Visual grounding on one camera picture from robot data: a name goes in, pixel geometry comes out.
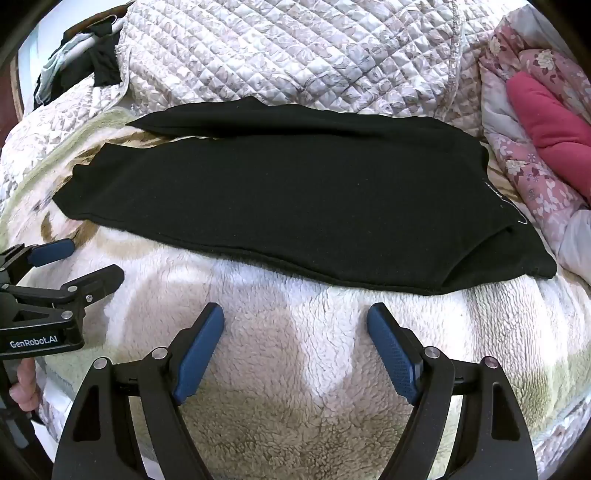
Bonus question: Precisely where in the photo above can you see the person's left hand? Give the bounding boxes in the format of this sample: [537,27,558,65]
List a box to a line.
[10,357,38,412]

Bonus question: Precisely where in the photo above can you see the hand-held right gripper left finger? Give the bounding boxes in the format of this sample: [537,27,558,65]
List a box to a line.
[52,302,225,480]

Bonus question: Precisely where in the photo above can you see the black garment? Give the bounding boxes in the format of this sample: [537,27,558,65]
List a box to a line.
[62,4,130,88]

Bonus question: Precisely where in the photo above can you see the pale blue cloth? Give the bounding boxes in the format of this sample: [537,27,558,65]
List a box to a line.
[34,37,100,100]

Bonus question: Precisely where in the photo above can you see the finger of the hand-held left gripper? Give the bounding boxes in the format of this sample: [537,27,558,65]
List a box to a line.
[0,264,125,325]
[0,239,75,291]

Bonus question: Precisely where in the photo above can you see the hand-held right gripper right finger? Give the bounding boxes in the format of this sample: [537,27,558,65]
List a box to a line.
[367,302,541,480]

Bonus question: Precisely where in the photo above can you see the pink floral comforter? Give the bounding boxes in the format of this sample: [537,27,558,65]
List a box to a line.
[478,9,591,278]

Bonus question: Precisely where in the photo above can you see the quilted beige bedspread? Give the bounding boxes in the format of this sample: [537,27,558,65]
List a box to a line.
[0,0,591,457]

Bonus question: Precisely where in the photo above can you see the black pants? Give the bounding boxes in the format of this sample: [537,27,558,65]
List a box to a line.
[52,96,558,296]

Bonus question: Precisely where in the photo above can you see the floral fleece blanket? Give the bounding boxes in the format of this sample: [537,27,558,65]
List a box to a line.
[0,107,591,480]

